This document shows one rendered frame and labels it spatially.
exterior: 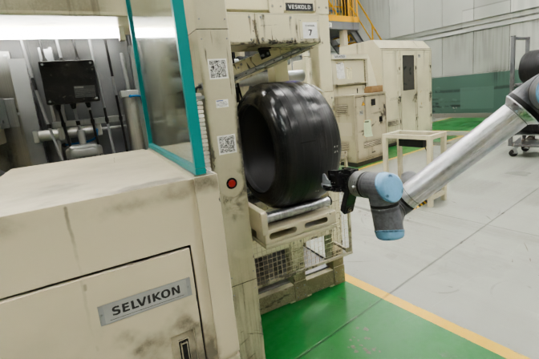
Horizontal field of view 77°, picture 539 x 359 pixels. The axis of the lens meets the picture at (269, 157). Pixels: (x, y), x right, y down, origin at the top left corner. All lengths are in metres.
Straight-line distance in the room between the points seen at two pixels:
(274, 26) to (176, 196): 1.30
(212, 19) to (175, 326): 1.04
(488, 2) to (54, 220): 13.02
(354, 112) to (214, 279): 5.43
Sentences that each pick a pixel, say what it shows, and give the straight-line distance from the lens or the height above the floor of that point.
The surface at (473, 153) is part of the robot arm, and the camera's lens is 1.22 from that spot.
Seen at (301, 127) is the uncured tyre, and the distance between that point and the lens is 1.29.
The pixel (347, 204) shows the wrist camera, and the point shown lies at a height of 0.98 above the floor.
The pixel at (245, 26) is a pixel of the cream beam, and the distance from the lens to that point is 1.71.
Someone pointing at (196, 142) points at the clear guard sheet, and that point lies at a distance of 0.60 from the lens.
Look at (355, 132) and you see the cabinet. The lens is 6.01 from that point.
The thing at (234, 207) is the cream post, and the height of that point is 0.96.
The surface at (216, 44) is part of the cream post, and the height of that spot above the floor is 1.60.
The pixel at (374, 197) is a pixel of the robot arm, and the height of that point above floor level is 1.05.
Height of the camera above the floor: 1.40
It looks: 10 degrees down
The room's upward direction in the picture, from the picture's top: 6 degrees counter-clockwise
